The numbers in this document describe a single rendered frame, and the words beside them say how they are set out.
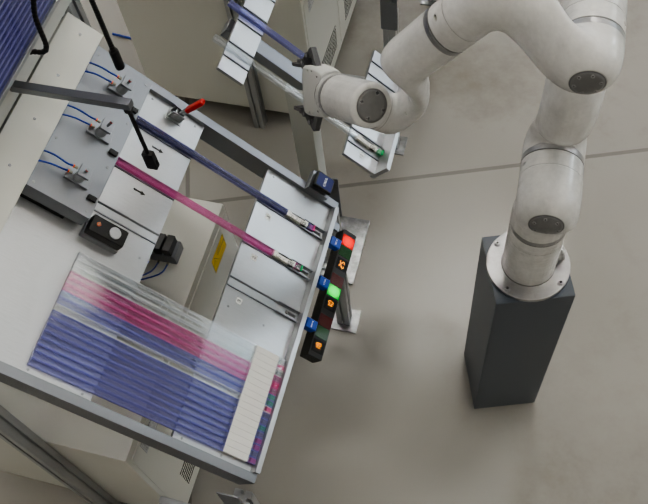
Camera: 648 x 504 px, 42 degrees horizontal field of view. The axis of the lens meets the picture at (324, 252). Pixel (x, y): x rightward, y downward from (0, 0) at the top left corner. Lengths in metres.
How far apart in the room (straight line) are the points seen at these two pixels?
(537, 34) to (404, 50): 0.23
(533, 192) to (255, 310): 0.65
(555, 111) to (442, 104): 1.71
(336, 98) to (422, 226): 1.35
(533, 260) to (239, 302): 0.64
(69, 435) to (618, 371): 1.59
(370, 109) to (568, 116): 0.34
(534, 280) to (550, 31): 0.77
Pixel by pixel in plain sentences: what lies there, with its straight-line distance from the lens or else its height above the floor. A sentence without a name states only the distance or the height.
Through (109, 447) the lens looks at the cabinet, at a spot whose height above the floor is 0.62.
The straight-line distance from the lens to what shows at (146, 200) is 1.78.
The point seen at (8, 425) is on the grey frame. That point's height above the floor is 0.79.
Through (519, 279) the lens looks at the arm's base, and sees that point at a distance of 1.93.
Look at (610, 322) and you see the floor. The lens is 2.75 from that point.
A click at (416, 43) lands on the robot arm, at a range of 1.40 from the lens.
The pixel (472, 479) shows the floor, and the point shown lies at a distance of 2.51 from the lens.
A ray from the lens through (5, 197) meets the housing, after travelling 1.59.
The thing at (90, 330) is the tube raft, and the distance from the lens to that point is 1.65.
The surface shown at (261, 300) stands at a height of 0.79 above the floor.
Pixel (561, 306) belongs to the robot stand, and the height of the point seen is 0.65.
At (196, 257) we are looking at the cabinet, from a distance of 2.14.
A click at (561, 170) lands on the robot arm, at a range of 1.62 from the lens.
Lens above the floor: 2.42
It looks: 60 degrees down
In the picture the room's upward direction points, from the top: 10 degrees counter-clockwise
